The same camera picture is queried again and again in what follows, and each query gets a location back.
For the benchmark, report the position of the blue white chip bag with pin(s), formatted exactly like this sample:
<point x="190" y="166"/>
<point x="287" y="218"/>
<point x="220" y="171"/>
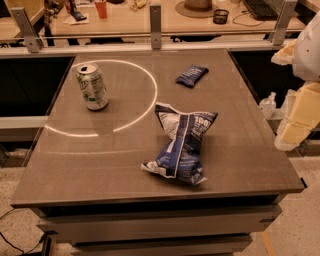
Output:
<point x="180" y="158"/>

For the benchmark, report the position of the small blue rxbar wrapper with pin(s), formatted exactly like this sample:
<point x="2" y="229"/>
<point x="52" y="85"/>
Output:
<point x="191" y="75"/>

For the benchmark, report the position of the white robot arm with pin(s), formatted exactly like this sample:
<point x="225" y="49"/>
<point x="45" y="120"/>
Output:
<point x="306" y="55"/>

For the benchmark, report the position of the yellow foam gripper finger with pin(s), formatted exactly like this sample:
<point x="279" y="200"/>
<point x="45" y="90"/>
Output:
<point x="285" y="55"/>
<point x="303" y="117"/>

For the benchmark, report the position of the right metal rail bracket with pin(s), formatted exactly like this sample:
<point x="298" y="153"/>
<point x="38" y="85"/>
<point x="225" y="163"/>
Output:
<point x="287" y="11"/>

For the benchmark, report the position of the left metal rail bracket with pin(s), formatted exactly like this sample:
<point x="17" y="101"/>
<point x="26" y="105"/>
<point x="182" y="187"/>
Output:
<point x="31" y="38"/>

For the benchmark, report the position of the red plastic cup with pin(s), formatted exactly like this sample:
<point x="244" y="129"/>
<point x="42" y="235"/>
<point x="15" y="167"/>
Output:
<point x="101" y="8"/>

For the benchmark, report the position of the grey table drawer base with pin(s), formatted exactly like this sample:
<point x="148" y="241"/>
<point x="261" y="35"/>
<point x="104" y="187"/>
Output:
<point x="209" y="227"/>

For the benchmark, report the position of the green white soda can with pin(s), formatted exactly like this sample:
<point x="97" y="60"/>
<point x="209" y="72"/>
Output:
<point x="92" y="86"/>

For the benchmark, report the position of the metal rail bracket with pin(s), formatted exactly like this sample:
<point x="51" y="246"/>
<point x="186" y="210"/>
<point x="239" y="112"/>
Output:
<point x="155" y="26"/>
<point x="31" y="38"/>
<point x="287" y="11"/>

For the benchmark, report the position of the tan brimmed hat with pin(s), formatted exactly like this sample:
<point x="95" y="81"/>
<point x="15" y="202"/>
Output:
<point x="196" y="8"/>

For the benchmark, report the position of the black computer keyboard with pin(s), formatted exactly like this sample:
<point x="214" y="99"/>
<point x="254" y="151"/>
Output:
<point x="261" y="10"/>

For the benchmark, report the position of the black mesh pen cup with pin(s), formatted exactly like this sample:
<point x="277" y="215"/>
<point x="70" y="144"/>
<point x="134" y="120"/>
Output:
<point x="220" y="16"/>

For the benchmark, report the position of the wooden background desk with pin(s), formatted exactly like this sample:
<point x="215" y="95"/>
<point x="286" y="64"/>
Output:
<point x="122" y="20"/>

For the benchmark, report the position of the clear plastic bottle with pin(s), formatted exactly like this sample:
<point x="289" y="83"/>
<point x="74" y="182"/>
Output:
<point x="268" y="105"/>

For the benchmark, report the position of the middle metal rail bracket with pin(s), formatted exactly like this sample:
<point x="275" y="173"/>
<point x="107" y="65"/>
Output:
<point x="155" y="26"/>

